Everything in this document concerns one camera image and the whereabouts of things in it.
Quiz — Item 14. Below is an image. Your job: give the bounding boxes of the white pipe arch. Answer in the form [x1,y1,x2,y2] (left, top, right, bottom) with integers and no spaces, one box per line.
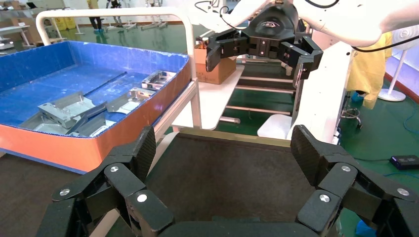
[35,7,203,129]

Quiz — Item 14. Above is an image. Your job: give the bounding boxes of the stamped grey metal plate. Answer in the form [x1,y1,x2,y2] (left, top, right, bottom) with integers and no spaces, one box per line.
[49,91,107,126]
[106,86,156,115]
[18,101,78,131]
[67,113,117,138]
[140,70,177,91]

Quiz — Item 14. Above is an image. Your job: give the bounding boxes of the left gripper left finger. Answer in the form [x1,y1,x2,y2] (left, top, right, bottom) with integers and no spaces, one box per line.
[36,125,174,237]

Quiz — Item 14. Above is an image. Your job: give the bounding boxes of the white side table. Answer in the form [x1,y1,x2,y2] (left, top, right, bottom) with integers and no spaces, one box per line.
[171,65,246,131]

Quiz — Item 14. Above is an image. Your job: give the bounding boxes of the brown cardboard box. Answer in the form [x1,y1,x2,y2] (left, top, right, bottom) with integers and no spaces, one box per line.
[195,48,237,85]

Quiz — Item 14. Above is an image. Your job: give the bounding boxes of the black box on floor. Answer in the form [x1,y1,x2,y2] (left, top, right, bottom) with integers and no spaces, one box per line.
[389,155,419,171]

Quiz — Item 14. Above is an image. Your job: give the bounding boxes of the large black table mat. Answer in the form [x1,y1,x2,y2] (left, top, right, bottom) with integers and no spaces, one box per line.
[0,152,99,237]

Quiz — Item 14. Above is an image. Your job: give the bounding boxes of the yellow floor sign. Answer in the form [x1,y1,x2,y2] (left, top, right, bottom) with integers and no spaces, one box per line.
[54,16,77,32]

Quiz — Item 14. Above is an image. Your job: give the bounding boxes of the brass metal strip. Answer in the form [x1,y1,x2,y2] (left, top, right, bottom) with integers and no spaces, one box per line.
[179,128,292,147]

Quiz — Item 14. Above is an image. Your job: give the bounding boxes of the black tray green rim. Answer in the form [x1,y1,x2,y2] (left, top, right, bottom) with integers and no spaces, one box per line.
[144,128,317,223]

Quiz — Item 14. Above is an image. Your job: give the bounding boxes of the blue box orange outside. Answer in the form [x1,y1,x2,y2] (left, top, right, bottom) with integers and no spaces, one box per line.
[0,40,192,174]

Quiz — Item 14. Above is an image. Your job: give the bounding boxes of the chrome stool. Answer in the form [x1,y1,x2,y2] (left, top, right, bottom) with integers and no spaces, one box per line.
[340,93,363,130]

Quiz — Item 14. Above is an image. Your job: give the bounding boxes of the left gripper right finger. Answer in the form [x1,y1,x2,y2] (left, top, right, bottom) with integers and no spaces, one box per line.
[291,124,419,237]

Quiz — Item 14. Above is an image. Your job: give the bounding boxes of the white pedestal fan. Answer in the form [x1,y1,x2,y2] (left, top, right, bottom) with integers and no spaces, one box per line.
[378,24,419,103]

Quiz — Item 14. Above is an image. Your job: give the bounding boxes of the yellow hanging garment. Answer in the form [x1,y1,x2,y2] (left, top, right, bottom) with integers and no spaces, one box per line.
[346,32,393,110]

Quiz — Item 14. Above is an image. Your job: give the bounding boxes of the white metal table frame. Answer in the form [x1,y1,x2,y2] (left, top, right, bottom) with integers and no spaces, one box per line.
[152,80,199,141]

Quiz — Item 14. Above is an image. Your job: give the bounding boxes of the person in yellow coat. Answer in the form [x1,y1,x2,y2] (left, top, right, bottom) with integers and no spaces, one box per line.
[86,0,103,34]

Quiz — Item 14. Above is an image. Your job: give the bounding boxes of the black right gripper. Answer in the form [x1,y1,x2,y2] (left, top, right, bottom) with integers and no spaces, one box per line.
[205,3,324,89]

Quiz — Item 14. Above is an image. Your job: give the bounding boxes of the white robot torso column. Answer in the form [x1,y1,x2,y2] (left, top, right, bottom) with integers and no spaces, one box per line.
[288,42,352,145]

